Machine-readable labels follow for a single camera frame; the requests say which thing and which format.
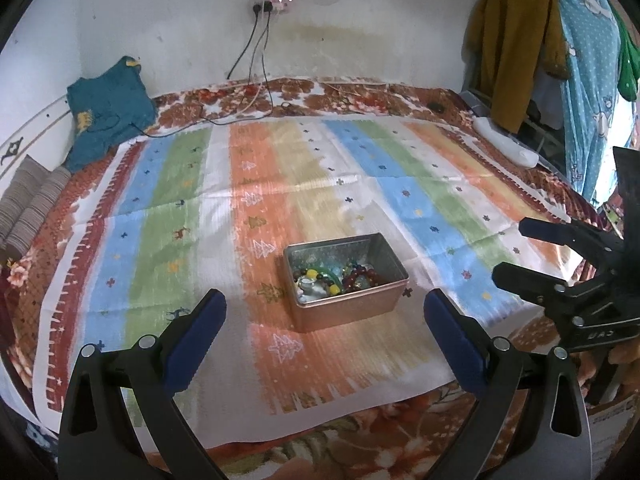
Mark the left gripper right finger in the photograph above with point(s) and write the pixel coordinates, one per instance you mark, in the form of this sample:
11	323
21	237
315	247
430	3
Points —
528	420

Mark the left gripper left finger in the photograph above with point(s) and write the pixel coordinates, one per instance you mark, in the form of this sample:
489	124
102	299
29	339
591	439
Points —
120	419

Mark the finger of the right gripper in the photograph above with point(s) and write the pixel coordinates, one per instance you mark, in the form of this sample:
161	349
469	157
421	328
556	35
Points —
544	290
594	245

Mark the metal tin box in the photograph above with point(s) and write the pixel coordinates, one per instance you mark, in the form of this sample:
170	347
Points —
373	278

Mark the green jade bangle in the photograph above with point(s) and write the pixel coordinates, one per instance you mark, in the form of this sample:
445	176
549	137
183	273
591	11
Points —
331	281

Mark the cardboard box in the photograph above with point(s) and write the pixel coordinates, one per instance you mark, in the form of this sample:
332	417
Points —
610	426

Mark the blue dotted hanging garment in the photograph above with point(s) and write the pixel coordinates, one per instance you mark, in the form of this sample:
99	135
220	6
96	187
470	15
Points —
596	118

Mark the green hanging garment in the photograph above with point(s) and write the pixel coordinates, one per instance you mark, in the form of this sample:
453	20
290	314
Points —
628	62

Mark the small dark round object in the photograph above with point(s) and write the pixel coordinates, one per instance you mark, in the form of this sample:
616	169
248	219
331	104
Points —
436	107

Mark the mustard hanging jacket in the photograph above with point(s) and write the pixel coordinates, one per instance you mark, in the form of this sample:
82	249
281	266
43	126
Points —
510	40

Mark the striped colourful mat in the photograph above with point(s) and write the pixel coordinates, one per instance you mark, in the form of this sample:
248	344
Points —
170	218

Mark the grey striped pillow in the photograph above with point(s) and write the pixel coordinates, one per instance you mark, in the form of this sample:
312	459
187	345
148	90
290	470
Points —
25	204

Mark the teal knit sweater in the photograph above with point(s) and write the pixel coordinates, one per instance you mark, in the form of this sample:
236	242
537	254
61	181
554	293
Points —
108	110

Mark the wall power strip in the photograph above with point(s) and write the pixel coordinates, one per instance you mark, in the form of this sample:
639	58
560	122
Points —
271	6

